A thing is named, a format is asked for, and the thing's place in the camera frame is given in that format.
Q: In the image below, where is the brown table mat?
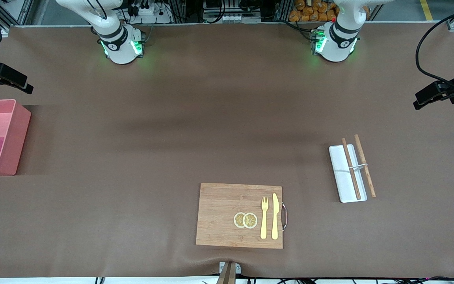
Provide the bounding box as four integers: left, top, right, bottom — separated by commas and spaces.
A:
0, 22, 454, 279

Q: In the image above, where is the yellow knife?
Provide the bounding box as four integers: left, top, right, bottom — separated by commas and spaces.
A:
271, 193, 280, 240

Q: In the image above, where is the pink plastic bin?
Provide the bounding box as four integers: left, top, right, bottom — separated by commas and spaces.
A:
0, 99, 32, 177

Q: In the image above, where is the white power strip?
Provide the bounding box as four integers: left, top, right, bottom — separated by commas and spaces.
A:
127, 0, 172, 24

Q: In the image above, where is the yellow fork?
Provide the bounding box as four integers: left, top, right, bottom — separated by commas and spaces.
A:
260, 196, 270, 240

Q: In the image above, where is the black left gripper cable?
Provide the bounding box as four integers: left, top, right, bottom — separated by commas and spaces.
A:
415, 6, 454, 85

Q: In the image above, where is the pile of orange items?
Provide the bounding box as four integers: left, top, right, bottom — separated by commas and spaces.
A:
289, 0, 339, 22

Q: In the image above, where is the wooden cutting board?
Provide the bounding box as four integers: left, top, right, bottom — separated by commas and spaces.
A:
195, 183, 284, 250

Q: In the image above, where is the white rectangular tray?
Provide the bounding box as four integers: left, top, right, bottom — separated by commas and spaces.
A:
328, 144, 368, 204

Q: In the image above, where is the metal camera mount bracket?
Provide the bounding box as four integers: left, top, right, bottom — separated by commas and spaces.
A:
216, 261, 242, 284

